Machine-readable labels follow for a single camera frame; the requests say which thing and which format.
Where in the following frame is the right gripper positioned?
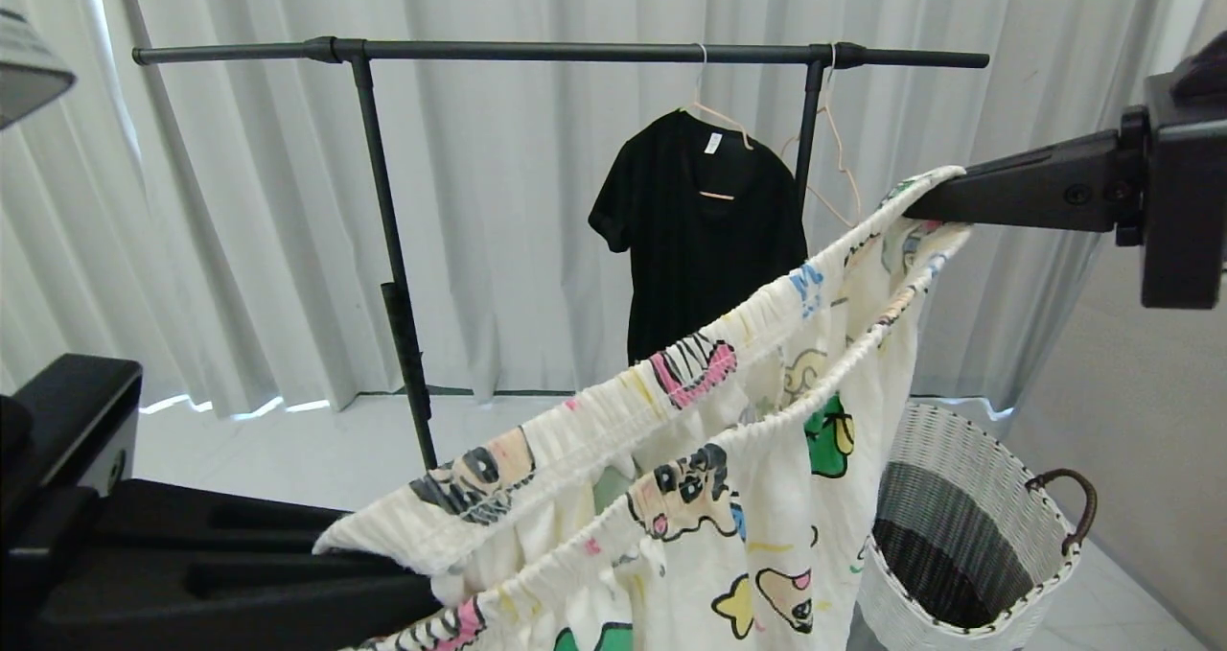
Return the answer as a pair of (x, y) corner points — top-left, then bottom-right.
(1117, 57), (1227, 310)

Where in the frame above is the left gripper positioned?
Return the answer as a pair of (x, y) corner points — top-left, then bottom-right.
(0, 354), (447, 651)

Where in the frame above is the pink clothes hanger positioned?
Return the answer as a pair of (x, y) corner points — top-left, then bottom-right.
(781, 64), (864, 228)
(683, 44), (755, 201)

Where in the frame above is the black garment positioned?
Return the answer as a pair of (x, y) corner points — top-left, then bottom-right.
(588, 109), (809, 366)

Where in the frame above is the cream printed garment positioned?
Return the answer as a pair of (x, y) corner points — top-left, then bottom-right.
(314, 165), (974, 651)

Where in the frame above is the white laundry basket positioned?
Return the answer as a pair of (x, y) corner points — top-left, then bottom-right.
(856, 402), (1099, 651)

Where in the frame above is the black clothes rack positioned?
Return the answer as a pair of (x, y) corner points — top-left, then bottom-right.
(131, 37), (990, 472)

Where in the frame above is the white curtain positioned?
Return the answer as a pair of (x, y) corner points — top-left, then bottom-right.
(0, 0), (1190, 420)

